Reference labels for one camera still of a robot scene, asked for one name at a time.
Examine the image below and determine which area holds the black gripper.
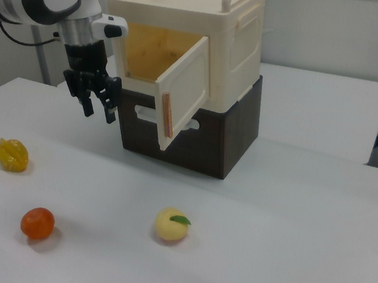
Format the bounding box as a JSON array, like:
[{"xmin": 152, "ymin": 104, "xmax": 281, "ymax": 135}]
[{"xmin": 55, "ymin": 34, "xmax": 129, "ymax": 126}]

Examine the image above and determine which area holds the cream cabinet door copper handle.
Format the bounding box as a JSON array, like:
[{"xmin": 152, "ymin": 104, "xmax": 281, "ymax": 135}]
[{"xmin": 146, "ymin": 29, "xmax": 220, "ymax": 157}]

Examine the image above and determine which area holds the cream plastic cabinet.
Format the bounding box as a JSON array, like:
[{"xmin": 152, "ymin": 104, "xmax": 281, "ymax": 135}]
[{"xmin": 92, "ymin": 0, "xmax": 270, "ymax": 118}]

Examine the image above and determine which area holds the grey metal pole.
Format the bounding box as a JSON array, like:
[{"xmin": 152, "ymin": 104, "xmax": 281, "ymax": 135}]
[{"xmin": 23, "ymin": 24, "xmax": 60, "ymax": 86}]

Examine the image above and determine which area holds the yellow toy star fruit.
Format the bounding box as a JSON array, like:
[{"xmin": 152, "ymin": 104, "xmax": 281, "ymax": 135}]
[{"xmin": 0, "ymin": 136, "xmax": 32, "ymax": 175}]

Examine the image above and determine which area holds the dark brown storage box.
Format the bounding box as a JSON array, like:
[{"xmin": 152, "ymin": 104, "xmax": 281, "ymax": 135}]
[{"xmin": 110, "ymin": 58, "xmax": 266, "ymax": 184}]

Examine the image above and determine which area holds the orange toy tangerine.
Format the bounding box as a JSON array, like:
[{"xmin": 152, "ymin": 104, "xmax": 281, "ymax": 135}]
[{"xmin": 18, "ymin": 205, "xmax": 57, "ymax": 243}]

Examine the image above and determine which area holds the yellow toy peach with leaf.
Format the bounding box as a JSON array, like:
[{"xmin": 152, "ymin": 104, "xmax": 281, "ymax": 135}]
[{"xmin": 152, "ymin": 206, "xmax": 194, "ymax": 245}]

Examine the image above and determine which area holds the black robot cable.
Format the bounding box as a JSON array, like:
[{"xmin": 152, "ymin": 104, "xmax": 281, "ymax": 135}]
[{"xmin": 0, "ymin": 20, "xmax": 62, "ymax": 50}]

